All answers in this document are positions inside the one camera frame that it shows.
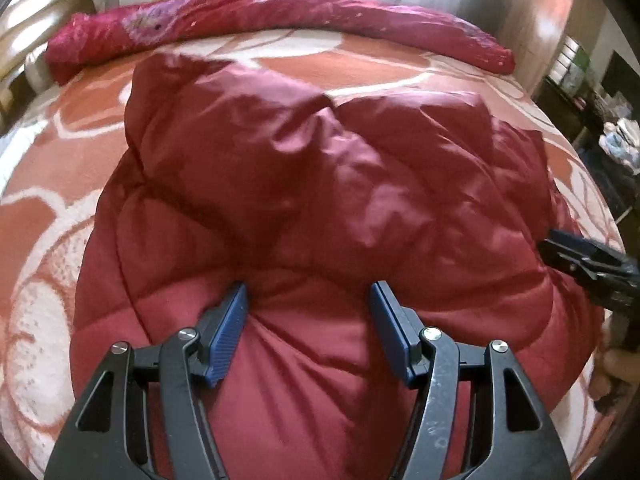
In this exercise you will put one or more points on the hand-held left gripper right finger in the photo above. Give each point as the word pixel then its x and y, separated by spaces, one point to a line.
pixel 387 330

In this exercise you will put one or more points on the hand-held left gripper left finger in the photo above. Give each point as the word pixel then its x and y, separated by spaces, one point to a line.
pixel 227 335

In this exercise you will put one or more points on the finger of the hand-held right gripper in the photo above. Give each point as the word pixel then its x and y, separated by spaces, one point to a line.
pixel 567 260
pixel 585 247

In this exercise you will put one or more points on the dark red quilted jacket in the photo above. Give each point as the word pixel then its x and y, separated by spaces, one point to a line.
pixel 300 185

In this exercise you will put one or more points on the pile of light clothes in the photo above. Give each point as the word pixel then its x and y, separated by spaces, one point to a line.
pixel 622 142

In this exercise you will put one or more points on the person's right hand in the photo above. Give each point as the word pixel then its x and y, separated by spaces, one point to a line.
pixel 612 365

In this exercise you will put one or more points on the dark desk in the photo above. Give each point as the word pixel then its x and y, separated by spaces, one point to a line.
pixel 580 125

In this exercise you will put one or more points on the green and white boxes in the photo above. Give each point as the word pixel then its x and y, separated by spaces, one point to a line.
pixel 572 65

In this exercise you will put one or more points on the orange and white patterned blanket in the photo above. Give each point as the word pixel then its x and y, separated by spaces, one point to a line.
pixel 45 210

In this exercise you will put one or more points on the wooden wardrobe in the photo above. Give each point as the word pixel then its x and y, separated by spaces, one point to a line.
pixel 545 5

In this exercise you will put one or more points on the rolled red floral quilt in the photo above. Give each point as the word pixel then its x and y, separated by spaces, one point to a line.
pixel 250 10

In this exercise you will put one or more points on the white pillow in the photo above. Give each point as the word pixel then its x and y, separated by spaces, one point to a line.
pixel 37 70

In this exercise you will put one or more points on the wooden headboard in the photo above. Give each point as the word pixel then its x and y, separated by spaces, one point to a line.
pixel 30 15

